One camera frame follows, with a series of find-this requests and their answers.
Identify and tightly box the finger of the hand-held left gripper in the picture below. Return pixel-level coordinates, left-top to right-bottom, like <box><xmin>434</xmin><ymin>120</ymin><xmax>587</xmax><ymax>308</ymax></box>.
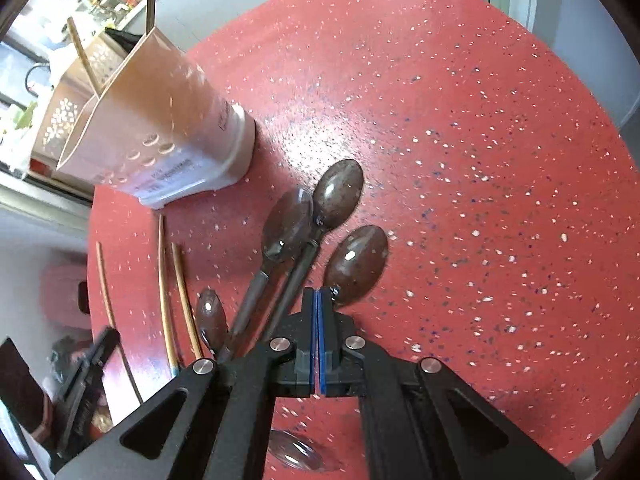
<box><xmin>75</xmin><ymin>327</ymin><xmax>121</xmax><ymax>376</ymax></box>

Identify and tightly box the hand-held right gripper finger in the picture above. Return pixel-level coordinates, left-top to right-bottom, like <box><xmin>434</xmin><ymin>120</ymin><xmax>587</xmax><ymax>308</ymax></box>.
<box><xmin>52</xmin><ymin>287</ymin><xmax>319</xmax><ymax>480</ymax></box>
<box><xmin>318</xmin><ymin>286</ymin><xmax>576</xmax><ymax>480</ymax></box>

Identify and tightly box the light wooden chopstick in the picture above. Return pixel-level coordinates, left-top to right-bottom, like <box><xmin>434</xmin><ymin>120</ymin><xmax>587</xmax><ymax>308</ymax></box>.
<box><xmin>157</xmin><ymin>214</ymin><xmax>180</xmax><ymax>377</ymax></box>
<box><xmin>95</xmin><ymin>241</ymin><xmax>143</xmax><ymax>403</ymax></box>
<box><xmin>67</xmin><ymin>16</ymin><xmax>103</xmax><ymax>96</ymax></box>
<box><xmin>171</xmin><ymin>242</ymin><xmax>205</xmax><ymax>361</ymax></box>

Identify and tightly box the small metal spoon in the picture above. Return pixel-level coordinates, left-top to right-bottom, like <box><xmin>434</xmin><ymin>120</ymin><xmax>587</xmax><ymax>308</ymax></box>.
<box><xmin>196</xmin><ymin>289</ymin><xmax>231</xmax><ymax>361</ymax></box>

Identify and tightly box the metal spoon brown handle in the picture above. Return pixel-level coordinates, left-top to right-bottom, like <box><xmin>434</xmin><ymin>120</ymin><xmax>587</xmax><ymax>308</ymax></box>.
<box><xmin>267</xmin><ymin>430</ymin><xmax>323</xmax><ymax>472</ymax></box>

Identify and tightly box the beige perforated utensil holder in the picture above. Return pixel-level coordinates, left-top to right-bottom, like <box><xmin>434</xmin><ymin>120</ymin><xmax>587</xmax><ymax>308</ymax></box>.
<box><xmin>55</xmin><ymin>27</ymin><xmax>257</xmax><ymax>211</ymax></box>

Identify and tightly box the person's left forearm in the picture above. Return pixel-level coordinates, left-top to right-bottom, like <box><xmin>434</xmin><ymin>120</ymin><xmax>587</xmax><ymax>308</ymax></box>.
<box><xmin>0</xmin><ymin>337</ymin><xmax>56</xmax><ymax>461</ymax></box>

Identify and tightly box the pink plastic stool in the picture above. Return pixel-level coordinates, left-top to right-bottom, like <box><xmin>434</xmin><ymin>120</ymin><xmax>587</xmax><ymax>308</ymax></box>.
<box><xmin>40</xmin><ymin>262</ymin><xmax>93</xmax><ymax>331</ymax></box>

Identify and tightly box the beige flower-hole basket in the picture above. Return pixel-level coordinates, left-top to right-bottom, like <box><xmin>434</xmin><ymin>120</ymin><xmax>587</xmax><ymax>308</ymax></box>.
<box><xmin>31</xmin><ymin>30</ymin><xmax>132</xmax><ymax>158</ymax></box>

